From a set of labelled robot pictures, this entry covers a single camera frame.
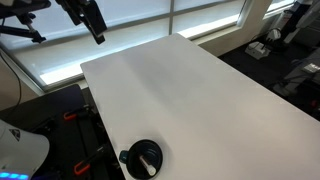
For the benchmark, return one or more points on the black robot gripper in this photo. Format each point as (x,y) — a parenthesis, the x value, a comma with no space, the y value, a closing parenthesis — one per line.
(88,13)

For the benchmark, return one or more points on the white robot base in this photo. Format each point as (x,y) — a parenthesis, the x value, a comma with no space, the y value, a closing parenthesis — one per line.
(21,153)

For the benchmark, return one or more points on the black orange clamp far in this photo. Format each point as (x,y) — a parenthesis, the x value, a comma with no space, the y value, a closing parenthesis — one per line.
(76,113)

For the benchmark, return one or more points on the black orange clamp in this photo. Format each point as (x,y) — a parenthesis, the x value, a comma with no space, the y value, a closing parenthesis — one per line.
(76,113)
(85,164)

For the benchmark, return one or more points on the black perforated mounting board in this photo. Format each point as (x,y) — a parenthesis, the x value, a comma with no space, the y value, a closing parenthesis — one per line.
(70,141)

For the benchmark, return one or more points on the black orange clamp near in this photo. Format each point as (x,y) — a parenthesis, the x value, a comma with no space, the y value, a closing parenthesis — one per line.
(85,164)

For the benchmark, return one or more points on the dark teal ceramic mug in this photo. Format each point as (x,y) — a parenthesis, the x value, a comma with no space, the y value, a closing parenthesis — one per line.
(150,150)

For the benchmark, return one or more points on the white device on floor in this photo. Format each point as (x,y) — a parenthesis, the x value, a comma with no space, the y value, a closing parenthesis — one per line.
(257,50)

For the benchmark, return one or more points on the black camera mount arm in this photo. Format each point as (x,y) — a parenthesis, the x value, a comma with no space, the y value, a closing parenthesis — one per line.
(23,11)

